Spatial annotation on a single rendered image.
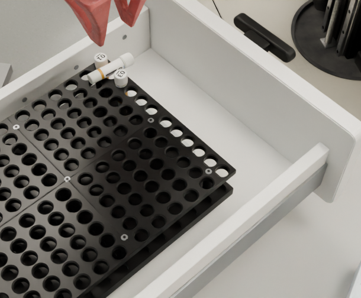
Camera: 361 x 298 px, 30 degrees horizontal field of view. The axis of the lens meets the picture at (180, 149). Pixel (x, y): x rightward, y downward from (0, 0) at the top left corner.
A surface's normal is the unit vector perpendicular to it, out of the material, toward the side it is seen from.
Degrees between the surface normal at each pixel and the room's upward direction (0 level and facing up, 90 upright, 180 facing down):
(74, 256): 0
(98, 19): 109
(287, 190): 90
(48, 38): 0
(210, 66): 90
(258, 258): 0
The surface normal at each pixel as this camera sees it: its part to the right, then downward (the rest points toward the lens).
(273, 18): 0.02, -0.58
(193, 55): -0.73, 0.55
